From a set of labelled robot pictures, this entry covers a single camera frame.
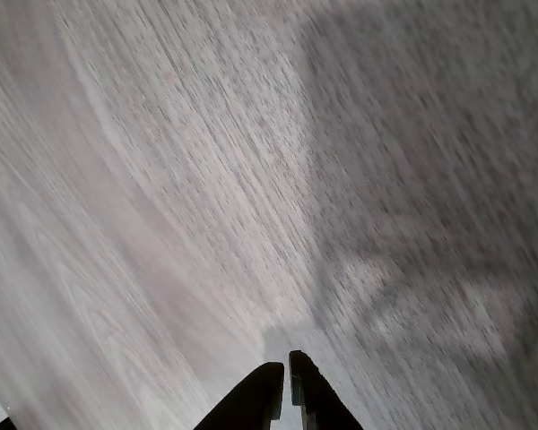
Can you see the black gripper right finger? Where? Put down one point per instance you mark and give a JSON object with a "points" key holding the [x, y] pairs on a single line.
{"points": [[316, 398]]}

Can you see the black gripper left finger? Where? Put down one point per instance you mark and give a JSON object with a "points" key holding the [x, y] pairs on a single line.
{"points": [[255, 398]]}

